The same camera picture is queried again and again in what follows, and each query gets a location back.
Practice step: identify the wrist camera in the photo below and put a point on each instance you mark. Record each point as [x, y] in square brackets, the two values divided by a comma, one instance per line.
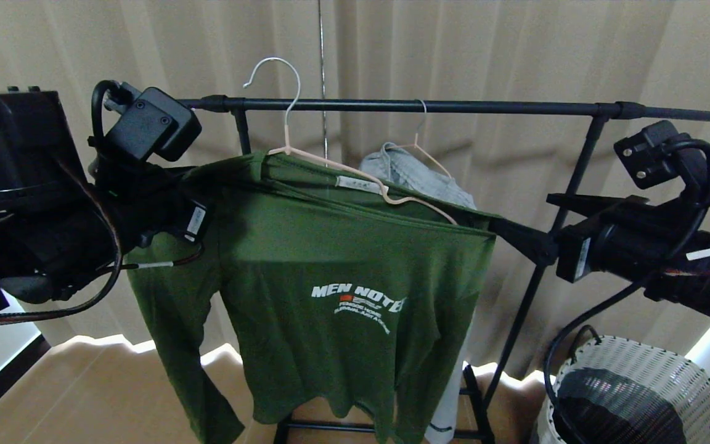
[145, 126]
[651, 157]

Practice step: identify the pale grey shorts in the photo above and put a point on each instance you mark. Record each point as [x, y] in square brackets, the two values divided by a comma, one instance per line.
[404, 169]

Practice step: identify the green printed garment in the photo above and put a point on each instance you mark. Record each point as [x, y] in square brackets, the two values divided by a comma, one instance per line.
[330, 246]

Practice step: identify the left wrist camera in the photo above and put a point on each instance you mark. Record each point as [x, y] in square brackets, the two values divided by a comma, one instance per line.
[145, 126]

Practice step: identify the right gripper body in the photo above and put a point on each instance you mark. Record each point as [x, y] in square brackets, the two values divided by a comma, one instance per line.
[632, 250]

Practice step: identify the pink clothes hanger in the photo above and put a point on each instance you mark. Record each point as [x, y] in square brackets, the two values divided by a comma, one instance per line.
[435, 161]
[285, 139]

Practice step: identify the white laundry basket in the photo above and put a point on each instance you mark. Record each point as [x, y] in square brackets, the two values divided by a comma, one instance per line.
[638, 357]

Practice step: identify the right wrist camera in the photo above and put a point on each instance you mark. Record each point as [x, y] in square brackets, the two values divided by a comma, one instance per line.
[651, 157]

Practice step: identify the black clothes rack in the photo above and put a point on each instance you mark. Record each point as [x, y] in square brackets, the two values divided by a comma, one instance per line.
[515, 107]

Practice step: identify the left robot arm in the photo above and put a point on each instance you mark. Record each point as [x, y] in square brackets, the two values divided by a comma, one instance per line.
[16, 142]

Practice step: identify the beige curtain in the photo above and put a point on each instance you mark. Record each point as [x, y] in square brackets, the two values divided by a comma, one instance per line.
[515, 49]

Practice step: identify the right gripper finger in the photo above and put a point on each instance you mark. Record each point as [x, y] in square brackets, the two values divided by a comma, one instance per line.
[530, 243]
[595, 203]

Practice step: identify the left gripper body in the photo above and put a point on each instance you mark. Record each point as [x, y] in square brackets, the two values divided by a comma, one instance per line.
[65, 246]

